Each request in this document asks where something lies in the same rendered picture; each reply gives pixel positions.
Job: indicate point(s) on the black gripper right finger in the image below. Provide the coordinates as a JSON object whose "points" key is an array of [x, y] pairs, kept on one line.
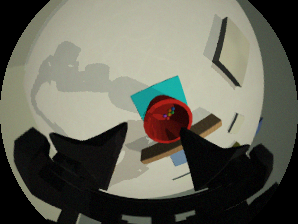
{"points": [[205, 159]]}

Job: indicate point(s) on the brown wooden plank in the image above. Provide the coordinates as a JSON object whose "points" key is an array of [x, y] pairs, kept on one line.
{"points": [[160, 150]]}

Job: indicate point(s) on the yellow rectangular block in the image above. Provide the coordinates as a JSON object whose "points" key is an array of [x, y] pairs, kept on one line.
{"points": [[235, 144]]}

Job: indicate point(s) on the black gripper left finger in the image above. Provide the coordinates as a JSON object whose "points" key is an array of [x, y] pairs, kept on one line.
{"points": [[99, 154]]}

